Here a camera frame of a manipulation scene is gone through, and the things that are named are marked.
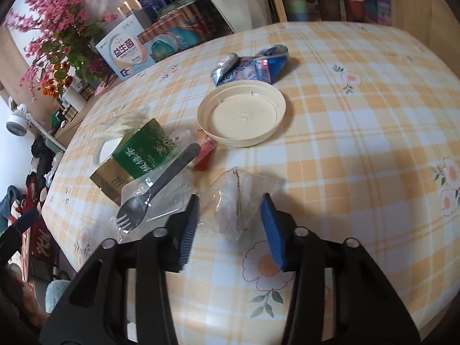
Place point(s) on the teal and orange gift box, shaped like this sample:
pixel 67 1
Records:
pixel 172 43

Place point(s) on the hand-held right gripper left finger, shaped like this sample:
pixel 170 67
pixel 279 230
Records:
pixel 188 230

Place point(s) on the white standing fan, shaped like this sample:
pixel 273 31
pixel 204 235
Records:
pixel 16 124

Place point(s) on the white cylinder vase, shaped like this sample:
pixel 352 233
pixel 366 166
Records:
pixel 73 97

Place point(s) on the crushed blue floral can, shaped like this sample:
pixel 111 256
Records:
pixel 251 70

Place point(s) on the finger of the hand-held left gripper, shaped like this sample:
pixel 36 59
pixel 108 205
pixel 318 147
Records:
pixel 21 226

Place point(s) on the brown glass cup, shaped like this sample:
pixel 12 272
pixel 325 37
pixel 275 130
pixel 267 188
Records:
pixel 330 7

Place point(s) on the small purple box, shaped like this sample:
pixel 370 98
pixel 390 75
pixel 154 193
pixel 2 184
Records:
pixel 377 7

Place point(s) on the dark printed box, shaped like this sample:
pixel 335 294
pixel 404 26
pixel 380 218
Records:
pixel 179 5

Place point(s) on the wooden shelf unit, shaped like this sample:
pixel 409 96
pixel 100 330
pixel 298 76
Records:
pixel 413 0

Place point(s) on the clear plastic packaging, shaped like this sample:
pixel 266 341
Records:
pixel 122 122

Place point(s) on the light blue fluffy slipper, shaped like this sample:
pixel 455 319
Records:
pixel 57 294

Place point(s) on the red and clear tube package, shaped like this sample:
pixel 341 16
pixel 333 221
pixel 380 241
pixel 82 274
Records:
pixel 205 158

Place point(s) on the cream round plastic lid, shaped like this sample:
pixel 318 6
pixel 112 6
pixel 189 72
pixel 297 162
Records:
pixel 244 115

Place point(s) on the clear plastic bag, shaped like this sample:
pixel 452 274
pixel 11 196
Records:
pixel 230 194

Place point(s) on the green tea packet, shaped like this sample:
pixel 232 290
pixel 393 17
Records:
pixel 143 147

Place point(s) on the white angular flower pot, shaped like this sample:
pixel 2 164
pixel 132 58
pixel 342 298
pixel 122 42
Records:
pixel 244 3

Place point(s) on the yellow plaid tablecloth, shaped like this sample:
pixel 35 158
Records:
pixel 359 115

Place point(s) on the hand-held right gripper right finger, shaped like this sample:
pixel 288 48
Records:
pixel 273 230

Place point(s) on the red and white cup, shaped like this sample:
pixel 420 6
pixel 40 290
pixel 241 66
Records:
pixel 354 7

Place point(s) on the clear spork wrapper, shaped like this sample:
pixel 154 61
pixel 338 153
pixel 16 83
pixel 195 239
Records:
pixel 169 201

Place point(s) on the pink blossom arrangement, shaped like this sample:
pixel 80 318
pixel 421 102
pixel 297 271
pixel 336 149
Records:
pixel 54 25

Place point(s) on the white and blue box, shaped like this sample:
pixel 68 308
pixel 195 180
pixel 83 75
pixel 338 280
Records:
pixel 122 54

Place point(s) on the black plastic spork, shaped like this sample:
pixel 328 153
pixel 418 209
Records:
pixel 169 176

